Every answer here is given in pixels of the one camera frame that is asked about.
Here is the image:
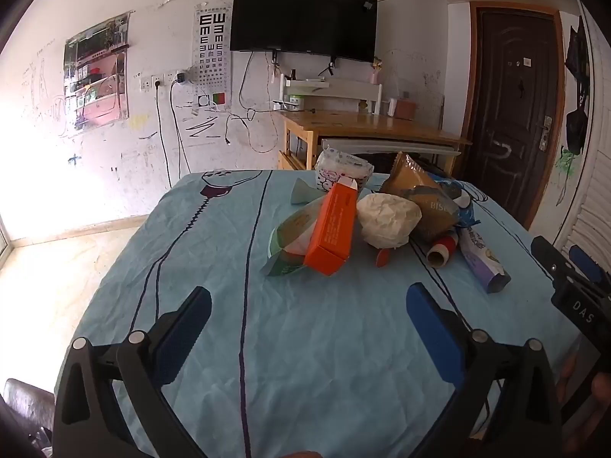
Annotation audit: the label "crumpled white paper ball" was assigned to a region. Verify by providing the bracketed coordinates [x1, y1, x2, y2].
[356, 193, 423, 250]

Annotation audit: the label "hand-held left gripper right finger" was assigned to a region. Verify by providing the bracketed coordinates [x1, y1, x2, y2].
[406, 282, 564, 458]

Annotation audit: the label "black wall television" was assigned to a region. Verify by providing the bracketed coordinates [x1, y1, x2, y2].
[230, 0, 379, 64]

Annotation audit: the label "brown snack bag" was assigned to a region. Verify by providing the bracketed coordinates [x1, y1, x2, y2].
[379, 152, 440, 196]

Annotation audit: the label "dark brown door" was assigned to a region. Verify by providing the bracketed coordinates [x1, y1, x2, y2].
[461, 1, 566, 230]

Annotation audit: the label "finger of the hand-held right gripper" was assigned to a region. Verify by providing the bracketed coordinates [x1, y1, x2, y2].
[531, 236, 574, 282]
[570, 245, 611, 292]

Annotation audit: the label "eye chart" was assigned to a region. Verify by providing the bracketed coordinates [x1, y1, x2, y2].
[193, 4, 233, 108]

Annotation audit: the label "wooden desk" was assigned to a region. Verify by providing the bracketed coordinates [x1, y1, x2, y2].
[278, 110, 473, 175]

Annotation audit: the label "black power cable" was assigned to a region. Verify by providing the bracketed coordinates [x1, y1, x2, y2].
[155, 86, 173, 188]

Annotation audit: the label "red white tube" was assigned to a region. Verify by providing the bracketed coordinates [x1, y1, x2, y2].
[426, 229, 460, 268]

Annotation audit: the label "white desk shelf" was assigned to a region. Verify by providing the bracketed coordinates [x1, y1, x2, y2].
[278, 74, 383, 115]

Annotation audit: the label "black charger cable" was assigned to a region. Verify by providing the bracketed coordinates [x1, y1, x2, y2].
[170, 81, 188, 173]

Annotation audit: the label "white louvered door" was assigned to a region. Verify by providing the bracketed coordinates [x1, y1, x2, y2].
[556, 143, 611, 277]

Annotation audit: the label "blue plastic wrapper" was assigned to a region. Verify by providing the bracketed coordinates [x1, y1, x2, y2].
[436, 179, 480, 227]

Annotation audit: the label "dark leather chair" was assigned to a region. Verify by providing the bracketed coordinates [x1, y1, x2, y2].
[0, 378, 55, 458]

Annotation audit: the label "black hanging bags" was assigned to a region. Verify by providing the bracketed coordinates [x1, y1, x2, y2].
[564, 16, 593, 156]

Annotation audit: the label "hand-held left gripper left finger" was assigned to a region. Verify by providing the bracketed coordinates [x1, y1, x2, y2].
[52, 286, 213, 458]

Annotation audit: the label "television cable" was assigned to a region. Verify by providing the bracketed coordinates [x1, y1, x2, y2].
[238, 52, 283, 153]

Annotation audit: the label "person's right hand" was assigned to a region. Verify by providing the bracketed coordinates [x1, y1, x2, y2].
[556, 350, 611, 440]

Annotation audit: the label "orange cardboard box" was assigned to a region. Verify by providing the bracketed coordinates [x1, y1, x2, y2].
[304, 176, 360, 276]

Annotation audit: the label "dark brown biscuit packet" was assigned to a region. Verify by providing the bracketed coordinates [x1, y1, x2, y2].
[401, 185, 461, 246]

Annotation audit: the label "white pink tissue pack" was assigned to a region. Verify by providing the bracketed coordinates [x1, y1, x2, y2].
[315, 149, 374, 192]

